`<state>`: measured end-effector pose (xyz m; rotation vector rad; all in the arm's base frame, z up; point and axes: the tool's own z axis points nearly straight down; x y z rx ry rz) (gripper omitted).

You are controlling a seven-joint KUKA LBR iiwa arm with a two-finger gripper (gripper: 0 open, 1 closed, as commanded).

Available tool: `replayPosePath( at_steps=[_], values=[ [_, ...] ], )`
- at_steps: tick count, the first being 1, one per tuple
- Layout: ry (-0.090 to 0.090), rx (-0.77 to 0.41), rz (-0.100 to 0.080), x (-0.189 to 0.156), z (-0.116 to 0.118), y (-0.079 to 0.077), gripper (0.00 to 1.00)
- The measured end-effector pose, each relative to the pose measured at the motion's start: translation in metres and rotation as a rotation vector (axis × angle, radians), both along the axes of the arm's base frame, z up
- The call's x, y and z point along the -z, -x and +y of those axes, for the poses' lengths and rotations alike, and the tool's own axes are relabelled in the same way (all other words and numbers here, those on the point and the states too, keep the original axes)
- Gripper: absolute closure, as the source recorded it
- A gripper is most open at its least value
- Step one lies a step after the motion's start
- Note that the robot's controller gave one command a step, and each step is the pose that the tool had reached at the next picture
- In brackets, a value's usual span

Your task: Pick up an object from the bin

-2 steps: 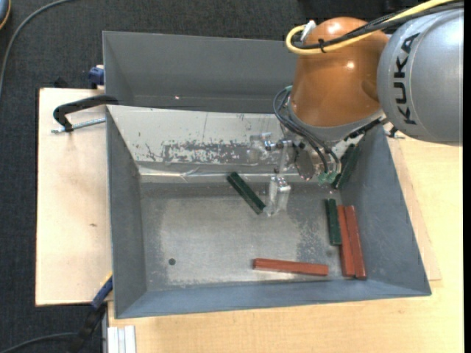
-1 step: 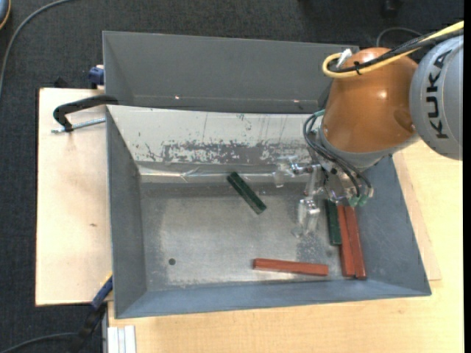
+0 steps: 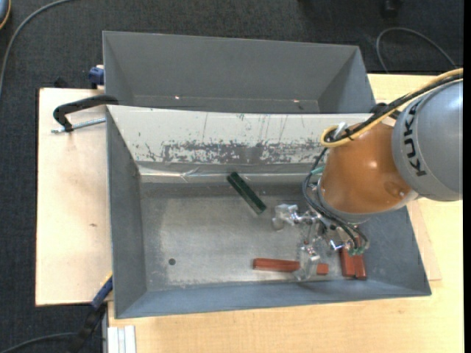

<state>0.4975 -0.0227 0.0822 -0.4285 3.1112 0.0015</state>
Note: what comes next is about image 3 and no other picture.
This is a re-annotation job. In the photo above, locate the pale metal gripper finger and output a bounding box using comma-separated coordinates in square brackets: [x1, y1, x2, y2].
[271, 203, 308, 232]
[294, 244, 322, 282]

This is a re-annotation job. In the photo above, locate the red-brown flat block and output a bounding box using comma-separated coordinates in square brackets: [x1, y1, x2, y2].
[252, 257, 301, 273]
[353, 254, 368, 281]
[339, 247, 356, 279]

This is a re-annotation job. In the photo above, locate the dark green flat block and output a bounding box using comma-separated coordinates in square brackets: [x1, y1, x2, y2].
[225, 171, 268, 217]

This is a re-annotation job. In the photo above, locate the grey metal bin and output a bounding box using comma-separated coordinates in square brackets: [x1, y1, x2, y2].
[102, 30, 432, 320]

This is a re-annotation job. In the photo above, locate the pale wood board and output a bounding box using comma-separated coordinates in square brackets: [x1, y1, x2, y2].
[35, 86, 443, 307]

